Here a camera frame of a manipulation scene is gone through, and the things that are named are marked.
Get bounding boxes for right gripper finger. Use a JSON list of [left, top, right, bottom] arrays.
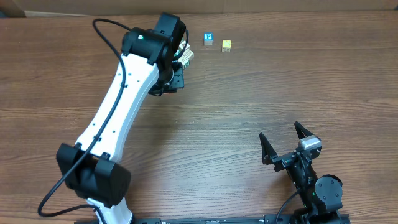
[[294, 121, 313, 139], [259, 133, 278, 165]]

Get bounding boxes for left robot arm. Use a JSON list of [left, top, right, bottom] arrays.
[[56, 12, 188, 223]]

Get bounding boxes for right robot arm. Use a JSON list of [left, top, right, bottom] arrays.
[[259, 121, 349, 223]]

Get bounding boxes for white block dark side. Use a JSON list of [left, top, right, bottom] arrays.
[[178, 56, 190, 70]]

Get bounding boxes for white grid picture block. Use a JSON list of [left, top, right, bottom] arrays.
[[183, 49, 194, 60]]

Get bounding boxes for white red picture block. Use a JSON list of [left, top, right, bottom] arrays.
[[179, 40, 190, 51]]

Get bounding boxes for blue P letter block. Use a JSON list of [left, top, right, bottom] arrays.
[[203, 32, 213, 45]]

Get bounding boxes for yellow block far right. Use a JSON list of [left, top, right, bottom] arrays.
[[221, 40, 232, 52]]

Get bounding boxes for cardboard back panel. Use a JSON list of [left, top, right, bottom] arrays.
[[1, 0, 397, 17]]

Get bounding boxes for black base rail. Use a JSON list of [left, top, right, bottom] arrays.
[[74, 213, 351, 224]]

